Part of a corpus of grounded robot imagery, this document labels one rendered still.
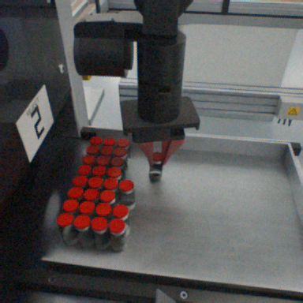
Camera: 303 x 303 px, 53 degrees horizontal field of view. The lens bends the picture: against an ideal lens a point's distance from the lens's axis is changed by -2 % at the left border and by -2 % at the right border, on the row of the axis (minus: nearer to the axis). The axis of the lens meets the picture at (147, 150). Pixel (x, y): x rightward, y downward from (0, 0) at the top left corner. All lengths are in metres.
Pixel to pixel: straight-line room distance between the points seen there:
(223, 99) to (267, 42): 0.66
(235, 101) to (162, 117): 1.07
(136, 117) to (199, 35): 1.54
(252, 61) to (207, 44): 0.29
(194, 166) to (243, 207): 0.11
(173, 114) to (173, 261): 0.19
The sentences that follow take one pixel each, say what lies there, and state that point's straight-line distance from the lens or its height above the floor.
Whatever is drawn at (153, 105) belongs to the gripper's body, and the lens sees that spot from 0.38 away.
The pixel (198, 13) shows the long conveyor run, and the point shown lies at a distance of 1.24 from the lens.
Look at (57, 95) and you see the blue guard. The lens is 0.47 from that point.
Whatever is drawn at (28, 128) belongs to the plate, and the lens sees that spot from 0.39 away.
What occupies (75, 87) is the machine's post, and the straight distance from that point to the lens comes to 0.55.
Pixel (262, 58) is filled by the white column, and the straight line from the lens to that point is 2.03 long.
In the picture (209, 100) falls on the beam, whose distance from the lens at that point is 1.43.
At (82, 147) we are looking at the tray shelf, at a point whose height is 0.88.
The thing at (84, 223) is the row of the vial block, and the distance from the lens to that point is 0.40.
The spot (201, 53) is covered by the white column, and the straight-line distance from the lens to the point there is 1.97.
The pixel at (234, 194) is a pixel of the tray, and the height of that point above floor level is 0.88.
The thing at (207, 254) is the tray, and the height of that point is 0.88.
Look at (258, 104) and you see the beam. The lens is 1.48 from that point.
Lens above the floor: 1.25
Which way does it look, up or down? 42 degrees down
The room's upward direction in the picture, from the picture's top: straight up
